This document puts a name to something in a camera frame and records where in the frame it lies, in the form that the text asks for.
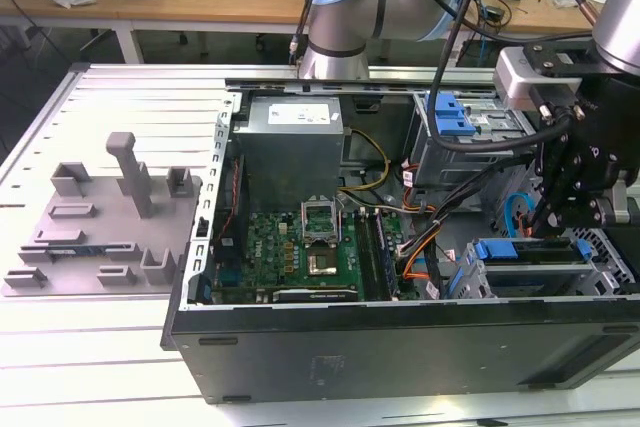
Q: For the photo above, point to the grey parts rack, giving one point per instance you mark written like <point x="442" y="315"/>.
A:
<point x="100" y="252"/>

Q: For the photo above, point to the green RAM stick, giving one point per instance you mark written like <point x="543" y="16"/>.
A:
<point x="75" y="250"/>

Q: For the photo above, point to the silver disk bay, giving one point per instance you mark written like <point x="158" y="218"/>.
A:
<point x="550" y="272"/>

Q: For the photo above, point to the wooden desk white frame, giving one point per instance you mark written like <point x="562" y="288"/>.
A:
<point x="540" y="17"/>
<point x="175" y="2"/>

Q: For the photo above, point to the silver optical drive cage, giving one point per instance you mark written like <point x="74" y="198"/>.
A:
<point x="465" y="167"/>

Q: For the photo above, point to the CPU socket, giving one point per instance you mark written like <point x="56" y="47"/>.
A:
<point x="322" y="264"/>

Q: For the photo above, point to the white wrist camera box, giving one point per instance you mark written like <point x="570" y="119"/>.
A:
<point x="510" y="82"/>

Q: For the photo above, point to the black camera bracket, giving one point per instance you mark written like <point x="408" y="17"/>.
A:
<point x="555" y="59"/>

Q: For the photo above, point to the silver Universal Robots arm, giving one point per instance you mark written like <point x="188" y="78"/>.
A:
<point x="345" y="12"/>

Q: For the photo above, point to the RAM stick with blue labels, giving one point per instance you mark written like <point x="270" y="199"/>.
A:
<point x="386" y="259"/>

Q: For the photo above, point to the grey power supply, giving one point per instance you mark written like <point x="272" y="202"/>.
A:
<point x="285" y="157"/>

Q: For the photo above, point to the black PC case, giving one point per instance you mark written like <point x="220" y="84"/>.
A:
<point x="350" y="347"/>

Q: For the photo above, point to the black graphics card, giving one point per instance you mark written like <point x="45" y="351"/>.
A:
<point x="315" y="294"/>

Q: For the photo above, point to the black RAM slot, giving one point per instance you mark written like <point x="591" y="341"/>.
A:
<point x="364" y="247"/>

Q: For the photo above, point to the blue drive cage latch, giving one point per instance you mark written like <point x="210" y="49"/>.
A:
<point x="452" y="119"/>

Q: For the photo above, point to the green motherboard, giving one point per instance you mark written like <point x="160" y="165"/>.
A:
<point x="270" y="247"/>

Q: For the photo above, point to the white red label tag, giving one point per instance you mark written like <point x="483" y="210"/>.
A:
<point x="407" y="178"/>

